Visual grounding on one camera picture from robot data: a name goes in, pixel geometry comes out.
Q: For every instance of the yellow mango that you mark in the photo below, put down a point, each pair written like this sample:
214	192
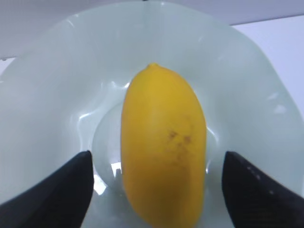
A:
163	149

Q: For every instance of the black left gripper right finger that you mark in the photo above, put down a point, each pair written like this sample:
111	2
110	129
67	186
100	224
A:
255	200

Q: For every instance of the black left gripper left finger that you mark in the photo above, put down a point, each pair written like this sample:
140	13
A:
59	201

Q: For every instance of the pale green wavy plate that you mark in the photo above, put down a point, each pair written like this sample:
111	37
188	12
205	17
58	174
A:
64	95

